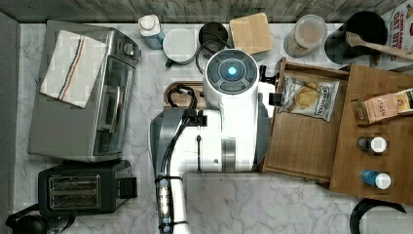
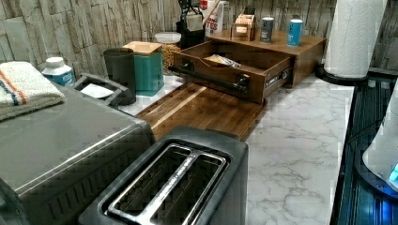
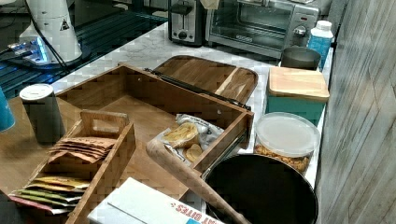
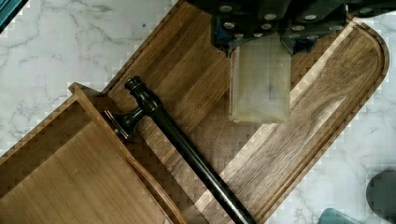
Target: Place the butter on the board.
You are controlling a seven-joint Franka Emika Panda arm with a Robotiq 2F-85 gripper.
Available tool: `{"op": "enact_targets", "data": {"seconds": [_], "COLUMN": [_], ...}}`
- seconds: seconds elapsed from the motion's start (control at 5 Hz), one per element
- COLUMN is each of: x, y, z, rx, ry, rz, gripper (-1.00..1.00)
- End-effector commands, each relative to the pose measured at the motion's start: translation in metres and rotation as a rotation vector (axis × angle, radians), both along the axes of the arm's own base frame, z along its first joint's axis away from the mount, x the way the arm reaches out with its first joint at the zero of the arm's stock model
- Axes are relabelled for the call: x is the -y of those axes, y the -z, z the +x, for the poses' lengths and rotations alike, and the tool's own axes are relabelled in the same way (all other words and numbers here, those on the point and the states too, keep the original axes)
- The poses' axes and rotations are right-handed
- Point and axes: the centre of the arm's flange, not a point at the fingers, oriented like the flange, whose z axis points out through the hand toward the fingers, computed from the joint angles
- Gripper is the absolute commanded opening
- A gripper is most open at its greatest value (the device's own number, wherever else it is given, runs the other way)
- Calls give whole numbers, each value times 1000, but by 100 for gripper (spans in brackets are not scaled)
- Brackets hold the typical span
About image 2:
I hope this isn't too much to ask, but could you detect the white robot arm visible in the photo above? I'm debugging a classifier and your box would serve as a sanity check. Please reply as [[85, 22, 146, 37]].
[[362, 86, 398, 192]]

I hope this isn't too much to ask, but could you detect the wooden cutting board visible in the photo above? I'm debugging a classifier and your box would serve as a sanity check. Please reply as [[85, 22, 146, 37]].
[[137, 83, 266, 141]]

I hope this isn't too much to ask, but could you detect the chip snack bag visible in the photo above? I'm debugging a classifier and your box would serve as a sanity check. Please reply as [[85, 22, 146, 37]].
[[204, 54, 240, 68]]

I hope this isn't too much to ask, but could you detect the black two-slot toaster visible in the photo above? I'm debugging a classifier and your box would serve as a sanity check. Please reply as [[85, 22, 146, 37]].
[[78, 127, 249, 225]]

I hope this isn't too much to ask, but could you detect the teal canister with wooden lid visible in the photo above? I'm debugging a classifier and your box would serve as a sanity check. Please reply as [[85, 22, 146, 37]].
[[125, 41, 164, 97]]

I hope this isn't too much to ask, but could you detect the clear jar with white lid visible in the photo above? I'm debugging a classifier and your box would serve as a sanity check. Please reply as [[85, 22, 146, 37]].
[[155, 32, 181, 72]]

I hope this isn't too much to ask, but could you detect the black utensil holder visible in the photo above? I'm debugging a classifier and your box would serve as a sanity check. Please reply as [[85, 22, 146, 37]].
[[176, 0, 205, 49]]

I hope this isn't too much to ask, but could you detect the black cylindrical cup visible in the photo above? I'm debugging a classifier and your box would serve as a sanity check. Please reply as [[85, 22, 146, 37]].
[[103, 48, 136, 105]]

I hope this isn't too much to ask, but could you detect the wooden spoon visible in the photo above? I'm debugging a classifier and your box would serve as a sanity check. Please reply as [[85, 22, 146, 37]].
[[202, 0, 221, 25]]

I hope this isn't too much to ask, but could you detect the oat bites cereal box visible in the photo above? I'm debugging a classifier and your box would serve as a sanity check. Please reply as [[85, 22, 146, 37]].
[[199, 0, 230, 36]]

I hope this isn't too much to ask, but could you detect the wooden tea bag box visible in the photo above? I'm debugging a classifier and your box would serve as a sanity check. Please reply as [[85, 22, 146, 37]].
[[231, 14, 255, 41]]

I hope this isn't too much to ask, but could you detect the dark mug with white contents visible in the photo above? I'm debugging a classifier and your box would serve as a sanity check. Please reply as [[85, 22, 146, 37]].
[[73, 73, 135, 107]]

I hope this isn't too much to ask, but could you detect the grey spice shaker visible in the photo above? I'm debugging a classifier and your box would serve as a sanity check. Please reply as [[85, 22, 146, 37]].
[[260, 17, 274, 43]]

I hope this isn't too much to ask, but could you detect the wooden drawer cabinet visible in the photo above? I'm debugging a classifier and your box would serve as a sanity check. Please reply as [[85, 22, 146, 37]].
[[207, 30, 327, 88]]

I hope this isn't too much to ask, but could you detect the blue spice shaker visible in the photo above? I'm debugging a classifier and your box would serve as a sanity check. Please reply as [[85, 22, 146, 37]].
[[287, 19, 303, 46]]

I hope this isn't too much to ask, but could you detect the white bottle with blue label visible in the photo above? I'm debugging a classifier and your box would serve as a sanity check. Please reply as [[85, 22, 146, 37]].
[[41, 57, 75, 86]]

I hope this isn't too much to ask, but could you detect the silver toaster oven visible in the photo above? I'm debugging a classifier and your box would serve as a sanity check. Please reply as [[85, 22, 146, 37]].
[[0, 87, 154, 225]]

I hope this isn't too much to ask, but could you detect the striped folded dish towel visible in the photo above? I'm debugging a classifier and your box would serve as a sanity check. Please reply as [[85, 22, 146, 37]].
[[0, 61, 65, 120]]

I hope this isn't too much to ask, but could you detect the black paper towel holder base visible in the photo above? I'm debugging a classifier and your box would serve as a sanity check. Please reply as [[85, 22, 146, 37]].
[[315, 64, 398, 86]]

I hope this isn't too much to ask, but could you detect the white paper towel roll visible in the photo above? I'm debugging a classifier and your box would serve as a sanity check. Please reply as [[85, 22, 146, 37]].
[[324, 0, 388, 79]]

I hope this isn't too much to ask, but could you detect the wooden drawer with black handle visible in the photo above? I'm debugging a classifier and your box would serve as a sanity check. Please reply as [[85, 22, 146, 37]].
[[169, 40, 293, 104]]

